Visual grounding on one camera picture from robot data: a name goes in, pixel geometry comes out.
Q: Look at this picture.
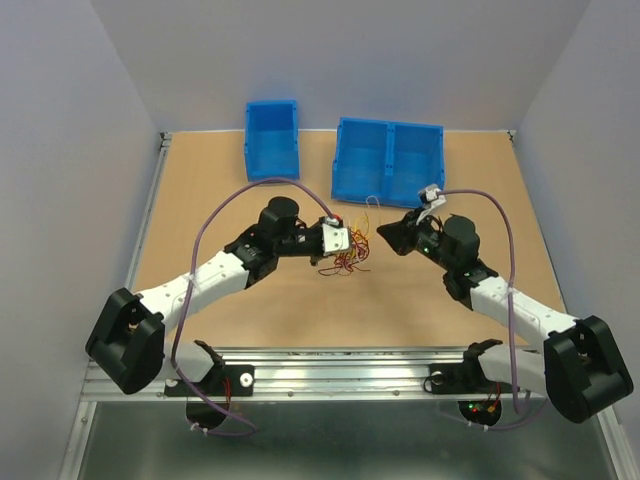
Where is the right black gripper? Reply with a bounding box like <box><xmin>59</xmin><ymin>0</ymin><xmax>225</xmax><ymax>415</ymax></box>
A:
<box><xmin>375</xmin><ymin>206</ymin><xmax>455</xmax><ymax>271</ymax></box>

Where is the red yellow wire tangle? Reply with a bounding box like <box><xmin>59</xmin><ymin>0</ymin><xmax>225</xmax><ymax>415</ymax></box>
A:
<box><xmin>317</xmin><ymin>209</ymin><xmax>376</xmax><ymax>279</ymax></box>

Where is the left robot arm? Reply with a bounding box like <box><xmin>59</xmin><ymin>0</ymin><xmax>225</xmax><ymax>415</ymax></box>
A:
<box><xmin>85</xmin><ymin>197</ymin><xmax>351</xmax><ymax>394</ymax></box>

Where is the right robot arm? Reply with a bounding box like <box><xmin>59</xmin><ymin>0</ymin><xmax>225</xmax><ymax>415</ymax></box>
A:
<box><xmin>377</xmin><ymin>208</ymin><xmax>634</xmax><ymax>423</ymax></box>

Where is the right blue bin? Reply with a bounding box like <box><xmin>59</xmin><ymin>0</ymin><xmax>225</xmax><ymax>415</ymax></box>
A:
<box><xmin>385</xmin><ymin>122</ymin><xmax>445</xmax><ymax>208</ymax></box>

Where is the middle blue bin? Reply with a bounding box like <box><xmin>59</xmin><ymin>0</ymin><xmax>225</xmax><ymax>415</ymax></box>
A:
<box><xmin>331</xmin><ymin>117</ymin><xmax>392</xmax><ymax>205</ymax></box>

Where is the small blue bin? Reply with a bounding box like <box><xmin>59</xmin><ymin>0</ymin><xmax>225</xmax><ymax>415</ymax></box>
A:
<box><xmin>244</xmin><ymin>100</ymin><xmax>300</xmax><ymax>182</ymax></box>

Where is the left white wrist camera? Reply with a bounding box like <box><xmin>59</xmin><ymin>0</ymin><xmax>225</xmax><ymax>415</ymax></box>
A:
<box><xmin>320</xmin><ymin>216</ymin><xmax>352</xmax><ymax>257</ymax></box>

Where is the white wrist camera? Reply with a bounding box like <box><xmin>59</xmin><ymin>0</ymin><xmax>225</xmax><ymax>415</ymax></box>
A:
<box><xmin>418</xmin><ymin>184</ymin><xmax>446</xmax><ymax>221</ymax></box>
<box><xmin>320</xmin><ymin>216</ymin><xmax>352</xmax><ymax>257</ymax></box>

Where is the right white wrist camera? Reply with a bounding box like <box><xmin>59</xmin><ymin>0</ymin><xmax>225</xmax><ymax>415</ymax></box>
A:
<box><xmin>418</xmin><ymin>184</ymin><xmax>446</xmax><ymax>221</ymax></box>

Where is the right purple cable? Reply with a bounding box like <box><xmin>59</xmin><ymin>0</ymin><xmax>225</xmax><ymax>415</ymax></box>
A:
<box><xmin>439</xmin><ymin>187</ymin><xmax>549</xmax><ymax>434</ymax></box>

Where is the purple cable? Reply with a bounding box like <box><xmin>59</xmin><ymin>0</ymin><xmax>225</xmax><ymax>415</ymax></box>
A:
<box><xmin>169</xmin><ymin>177</ymin><xmax>346</xmax><ymax>439</ymax></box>
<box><xmin>439</xmin><ymin>187</ymin><xmax>549</xmax><ymax>434</ymax></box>

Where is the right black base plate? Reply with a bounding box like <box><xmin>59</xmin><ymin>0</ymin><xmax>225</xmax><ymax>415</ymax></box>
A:
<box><xmin>422</xmin><ymin>362</ymin><xmax>512</xmax><ymax>395</ymax></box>

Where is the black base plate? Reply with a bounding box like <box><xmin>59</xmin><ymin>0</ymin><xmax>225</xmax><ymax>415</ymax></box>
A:
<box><xmin>193</xmin><ymin>364</ymin><xmax>255</xmax><ymax>397</ymax></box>
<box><xmin>422</xmin><ymin>362</ymin><xmax>512</xmax><ymax>395</ymax></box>

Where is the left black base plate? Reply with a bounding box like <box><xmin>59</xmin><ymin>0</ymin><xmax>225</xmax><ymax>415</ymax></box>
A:
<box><xmin>193</xmin><ymin>364</ymin><xmax>255</xmax><ymax>397</ymax></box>

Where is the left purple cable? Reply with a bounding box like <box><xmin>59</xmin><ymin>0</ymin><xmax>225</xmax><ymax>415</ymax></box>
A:
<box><xmin>169</xmin><ymin>177</ymin><xmax>346</xmax><ymax>439</ymax></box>

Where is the aluminium rail frame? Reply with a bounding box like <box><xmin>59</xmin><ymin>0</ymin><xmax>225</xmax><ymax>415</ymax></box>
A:
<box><xmin>68</xmin><ymin>131</ymin><xmax>639</xmax><ymax>479</ymax></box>

